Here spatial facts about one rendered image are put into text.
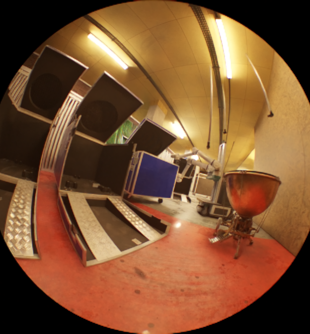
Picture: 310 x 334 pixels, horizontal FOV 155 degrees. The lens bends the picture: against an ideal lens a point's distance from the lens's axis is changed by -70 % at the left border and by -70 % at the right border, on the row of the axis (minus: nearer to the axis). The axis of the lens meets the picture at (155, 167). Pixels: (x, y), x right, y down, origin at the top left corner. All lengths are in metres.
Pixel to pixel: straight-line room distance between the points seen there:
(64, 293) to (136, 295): 0.32
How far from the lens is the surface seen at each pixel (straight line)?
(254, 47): 2.98
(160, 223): 1.26
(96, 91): 1.90
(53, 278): 0.67
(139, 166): 1.98
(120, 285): 0.67
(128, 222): 1.19
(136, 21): 2.95
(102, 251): 0.79
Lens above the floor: 0.56
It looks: 5 degrees up
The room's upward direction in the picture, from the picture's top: 14 degrees clockwise
